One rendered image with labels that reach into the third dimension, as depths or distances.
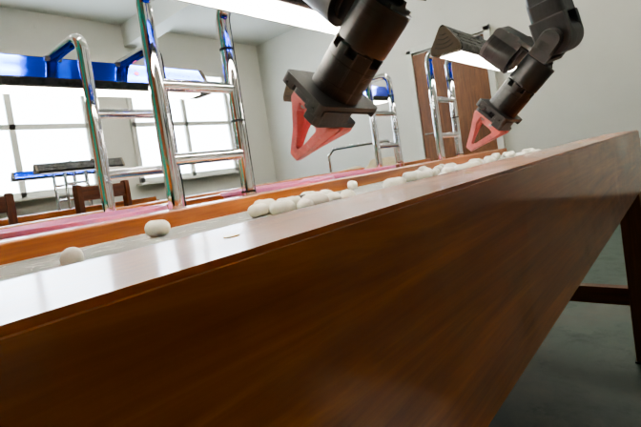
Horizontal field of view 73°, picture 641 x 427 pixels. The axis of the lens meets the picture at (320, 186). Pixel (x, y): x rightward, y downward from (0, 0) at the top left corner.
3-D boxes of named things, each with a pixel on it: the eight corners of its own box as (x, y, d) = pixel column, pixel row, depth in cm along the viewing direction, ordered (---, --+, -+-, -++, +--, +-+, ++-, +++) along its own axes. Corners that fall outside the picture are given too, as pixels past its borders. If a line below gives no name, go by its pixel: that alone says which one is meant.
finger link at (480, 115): (451, 138, 88) (482, 100, 83) (465, 137, 94) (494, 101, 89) (477, 160, 85) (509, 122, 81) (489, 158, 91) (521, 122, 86)
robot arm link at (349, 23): (399, 2, 39) (426, 12, 43) (349, -36, 41) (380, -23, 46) (359, 68, 42) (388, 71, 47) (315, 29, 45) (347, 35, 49)
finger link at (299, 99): (265, 139, 53) (299, 74, 48) (304, 137, 58) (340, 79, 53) (297, 178, 50) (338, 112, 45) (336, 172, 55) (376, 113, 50)
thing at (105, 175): (198, 239, 97) (166, 38, 95) (108, 262, 82) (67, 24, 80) (155, 239, 110) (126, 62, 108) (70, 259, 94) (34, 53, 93)
